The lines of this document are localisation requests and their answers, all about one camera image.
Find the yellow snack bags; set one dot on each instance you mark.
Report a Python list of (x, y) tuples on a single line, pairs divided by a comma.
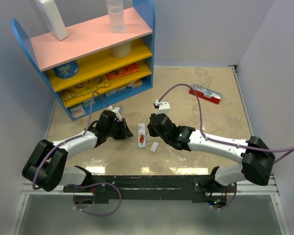
[(85, 87)]

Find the white bottle on shelf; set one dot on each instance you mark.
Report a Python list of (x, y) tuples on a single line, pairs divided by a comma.
[(53, 19)]

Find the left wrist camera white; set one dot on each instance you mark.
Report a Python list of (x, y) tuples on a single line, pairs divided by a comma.
[(117, 110)]

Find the white remote control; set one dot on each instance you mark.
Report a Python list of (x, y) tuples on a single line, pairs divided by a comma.
[(142, 133)]

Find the red white toothpaste box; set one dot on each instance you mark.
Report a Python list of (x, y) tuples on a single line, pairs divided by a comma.
[(205, 93)]

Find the cream cylindrical cup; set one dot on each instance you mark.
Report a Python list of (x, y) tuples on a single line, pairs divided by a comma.
[(121, 50)]

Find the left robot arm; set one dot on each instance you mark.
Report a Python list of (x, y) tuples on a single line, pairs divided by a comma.
[(45, 167)]

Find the white battery cover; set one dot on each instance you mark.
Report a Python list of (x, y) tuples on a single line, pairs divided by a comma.
[(154, 146)]

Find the blue patterned can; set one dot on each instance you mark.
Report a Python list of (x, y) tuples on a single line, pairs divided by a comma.
[(67, 70)]

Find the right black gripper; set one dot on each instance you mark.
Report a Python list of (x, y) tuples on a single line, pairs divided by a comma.
[(152, 131)]

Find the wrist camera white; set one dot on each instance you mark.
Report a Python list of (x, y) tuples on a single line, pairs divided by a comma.
[(117, 110), (162, 107)]

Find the clear plastic bottle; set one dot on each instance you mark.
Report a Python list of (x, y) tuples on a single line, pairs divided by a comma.
[(116, 15)]

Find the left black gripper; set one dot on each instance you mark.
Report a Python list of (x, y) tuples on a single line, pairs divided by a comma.
[(125, 132)]

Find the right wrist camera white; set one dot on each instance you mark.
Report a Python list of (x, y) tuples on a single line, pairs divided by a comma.
[(162, 107)]

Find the small white boxes bottom shelf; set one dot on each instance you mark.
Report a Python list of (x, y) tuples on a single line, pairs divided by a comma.
[(82, 109)]

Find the orange snack box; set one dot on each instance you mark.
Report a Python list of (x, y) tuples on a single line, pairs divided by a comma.
[(123, 71)]

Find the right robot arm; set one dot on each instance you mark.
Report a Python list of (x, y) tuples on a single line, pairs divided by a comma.
[(253, 161)]

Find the blue shelf unit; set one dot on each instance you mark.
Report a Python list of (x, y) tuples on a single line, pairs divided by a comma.
[(89, 44)]

